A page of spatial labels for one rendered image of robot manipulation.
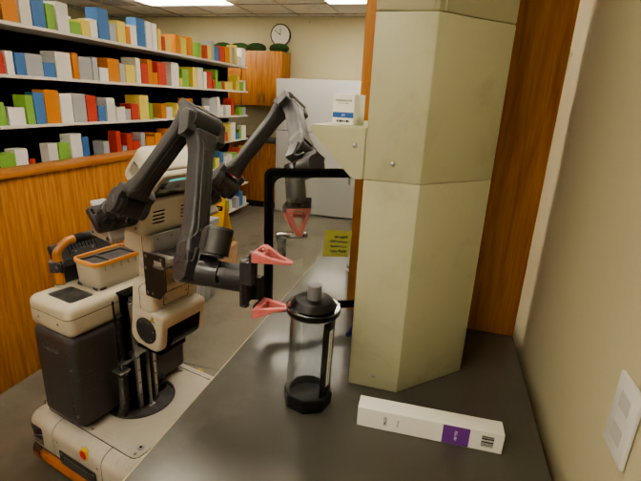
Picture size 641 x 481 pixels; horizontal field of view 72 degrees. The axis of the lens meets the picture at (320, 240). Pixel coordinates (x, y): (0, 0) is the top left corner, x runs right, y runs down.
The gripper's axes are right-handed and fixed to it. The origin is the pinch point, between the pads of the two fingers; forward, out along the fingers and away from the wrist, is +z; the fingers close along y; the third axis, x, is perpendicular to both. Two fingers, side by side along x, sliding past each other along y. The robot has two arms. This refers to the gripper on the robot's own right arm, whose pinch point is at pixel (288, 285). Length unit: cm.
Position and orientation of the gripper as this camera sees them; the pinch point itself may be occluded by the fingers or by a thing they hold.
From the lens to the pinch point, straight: 88.8
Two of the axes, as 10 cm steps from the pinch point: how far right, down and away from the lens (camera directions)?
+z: 9.6, 1.3, -2.5
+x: 2.7, -2.7, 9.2
